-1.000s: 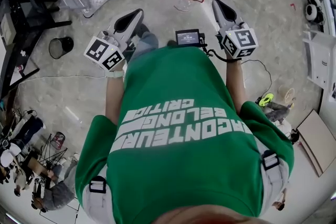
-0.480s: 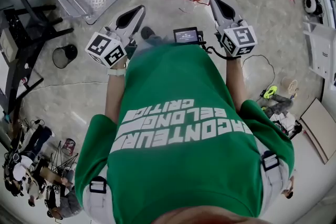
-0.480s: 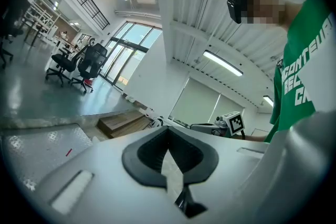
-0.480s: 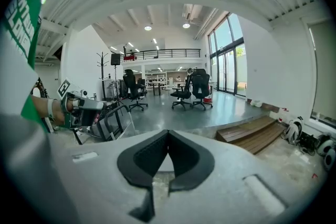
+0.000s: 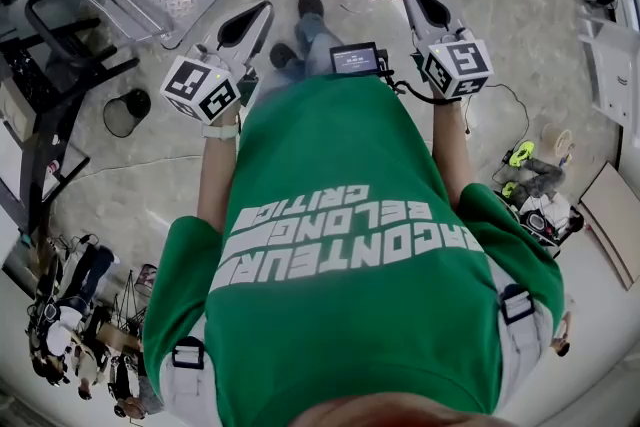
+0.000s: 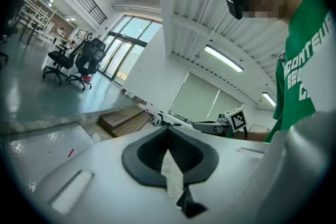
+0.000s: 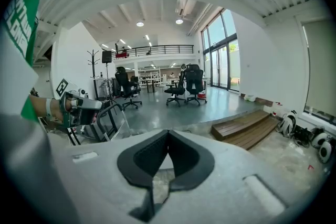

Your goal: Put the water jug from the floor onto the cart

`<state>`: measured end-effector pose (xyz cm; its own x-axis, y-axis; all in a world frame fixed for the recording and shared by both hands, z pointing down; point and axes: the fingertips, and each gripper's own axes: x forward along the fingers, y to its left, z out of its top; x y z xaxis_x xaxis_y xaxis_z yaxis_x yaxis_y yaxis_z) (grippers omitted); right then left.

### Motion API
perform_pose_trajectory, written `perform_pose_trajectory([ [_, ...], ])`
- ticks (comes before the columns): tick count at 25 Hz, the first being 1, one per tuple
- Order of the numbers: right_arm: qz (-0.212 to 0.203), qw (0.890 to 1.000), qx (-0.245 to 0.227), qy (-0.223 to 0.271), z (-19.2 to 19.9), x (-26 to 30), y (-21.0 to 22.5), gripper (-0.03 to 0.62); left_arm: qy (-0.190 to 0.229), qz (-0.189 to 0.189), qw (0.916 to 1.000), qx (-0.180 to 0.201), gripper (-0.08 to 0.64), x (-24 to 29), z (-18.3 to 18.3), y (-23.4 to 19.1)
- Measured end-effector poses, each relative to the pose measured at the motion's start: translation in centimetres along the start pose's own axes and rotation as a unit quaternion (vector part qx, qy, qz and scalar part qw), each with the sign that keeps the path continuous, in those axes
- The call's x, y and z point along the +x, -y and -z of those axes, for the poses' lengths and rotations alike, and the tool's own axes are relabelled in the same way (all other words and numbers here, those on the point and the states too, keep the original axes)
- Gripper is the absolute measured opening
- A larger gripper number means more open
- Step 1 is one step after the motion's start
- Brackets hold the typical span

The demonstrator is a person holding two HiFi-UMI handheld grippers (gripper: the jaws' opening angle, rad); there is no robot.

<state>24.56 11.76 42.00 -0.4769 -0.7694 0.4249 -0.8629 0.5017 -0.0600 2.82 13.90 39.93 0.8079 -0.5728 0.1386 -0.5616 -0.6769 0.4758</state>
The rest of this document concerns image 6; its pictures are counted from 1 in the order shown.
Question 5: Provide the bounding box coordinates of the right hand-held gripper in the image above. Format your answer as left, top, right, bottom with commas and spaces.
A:
193, 108, 248, 137

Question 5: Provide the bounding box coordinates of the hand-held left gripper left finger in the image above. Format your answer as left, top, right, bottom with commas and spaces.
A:
34, 126, 184, 224

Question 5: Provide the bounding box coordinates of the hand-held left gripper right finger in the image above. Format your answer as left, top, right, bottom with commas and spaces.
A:
167, 126, 274, 224

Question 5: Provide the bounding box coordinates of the person's right forearm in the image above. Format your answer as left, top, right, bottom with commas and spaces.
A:
233, 130, 271, 143

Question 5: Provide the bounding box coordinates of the white roller blind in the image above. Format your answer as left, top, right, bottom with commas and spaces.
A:
169, 72, 220, 123
207, 89, 244, 122

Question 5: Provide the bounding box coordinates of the white headset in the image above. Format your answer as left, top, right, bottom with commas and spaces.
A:
149, 111, 165, 126

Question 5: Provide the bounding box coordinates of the long ceiling tube light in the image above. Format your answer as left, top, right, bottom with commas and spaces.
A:
261, 91, 277, 108
204, 44, 244, 73

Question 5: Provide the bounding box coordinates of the wooden step platform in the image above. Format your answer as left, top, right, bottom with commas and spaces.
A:
98, 106, 152, 138

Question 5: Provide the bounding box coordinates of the person in green shirt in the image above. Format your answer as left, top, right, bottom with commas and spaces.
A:
264, 0, 334, 143

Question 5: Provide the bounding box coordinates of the glass entrance door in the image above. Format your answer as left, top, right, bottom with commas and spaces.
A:
99, 15, 162, 87

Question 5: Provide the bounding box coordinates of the black mesh office chair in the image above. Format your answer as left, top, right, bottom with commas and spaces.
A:
43, 39, 87, 86
68, 38, 107, 91

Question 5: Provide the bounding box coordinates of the person's head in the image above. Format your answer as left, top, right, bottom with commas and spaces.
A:
232, 0, 292, 27

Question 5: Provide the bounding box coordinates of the white shelf unit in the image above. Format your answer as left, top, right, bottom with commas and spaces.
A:
19, 0, 55, 38

